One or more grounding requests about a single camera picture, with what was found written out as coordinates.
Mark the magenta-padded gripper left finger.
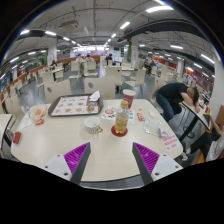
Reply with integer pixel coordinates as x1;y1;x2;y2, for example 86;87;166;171
42;142;92;186

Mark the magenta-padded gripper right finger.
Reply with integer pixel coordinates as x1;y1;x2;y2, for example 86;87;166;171
131;142;184;186

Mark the clear bottle with yellow cap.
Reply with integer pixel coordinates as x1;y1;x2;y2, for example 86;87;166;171
114;99;130;135

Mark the white label with pink print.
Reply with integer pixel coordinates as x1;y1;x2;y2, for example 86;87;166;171
160;132;179;153

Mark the clear plastic wrapper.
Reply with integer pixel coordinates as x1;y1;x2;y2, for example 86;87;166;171
143;118;162;137

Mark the flat round red coaster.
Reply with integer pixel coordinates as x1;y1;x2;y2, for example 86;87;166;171
110;124;129;138

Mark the dark food tray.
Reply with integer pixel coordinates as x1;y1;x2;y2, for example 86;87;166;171
47;93;105;118

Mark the colourful sticker sheet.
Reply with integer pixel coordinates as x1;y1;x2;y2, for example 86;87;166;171
100;105;136;125

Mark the paper bag with fried snacks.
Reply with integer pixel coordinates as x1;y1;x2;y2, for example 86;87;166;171
28;103;49;123

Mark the white printed card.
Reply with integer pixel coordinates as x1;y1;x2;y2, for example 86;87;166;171
19;118;34;130

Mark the red paper cup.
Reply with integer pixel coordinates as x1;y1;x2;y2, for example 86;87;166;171
122;88;137;109

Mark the small red pouch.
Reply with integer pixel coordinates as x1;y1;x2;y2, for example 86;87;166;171
12;130;22;145

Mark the white crumpled napkin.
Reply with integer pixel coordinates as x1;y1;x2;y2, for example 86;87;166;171
88;90;101;102

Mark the white table with black edge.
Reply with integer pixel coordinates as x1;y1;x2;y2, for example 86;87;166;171
179;101;212;143
0;113;14;148

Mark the person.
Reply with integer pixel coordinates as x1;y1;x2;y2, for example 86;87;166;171
143;59;158;75
49;59;59;71
75;54;85;67
104;53;114;67
181;114;224;163
84;54;95;65
155;82;200;123

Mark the beige chair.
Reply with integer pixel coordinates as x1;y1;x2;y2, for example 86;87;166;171
43;79;72;104
83;76;117;100

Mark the group of beige chairs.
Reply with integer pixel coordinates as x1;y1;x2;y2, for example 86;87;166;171
0;59;198;108

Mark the ceiling air conditioner unit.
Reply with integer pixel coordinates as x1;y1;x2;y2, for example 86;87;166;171
59;20;80;32

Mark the group of ceiling lights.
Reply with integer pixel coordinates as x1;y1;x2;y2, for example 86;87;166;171
0;4;218;82

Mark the houndstooth mug with gold handle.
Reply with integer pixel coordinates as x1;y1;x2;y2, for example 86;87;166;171
83;116;104;135

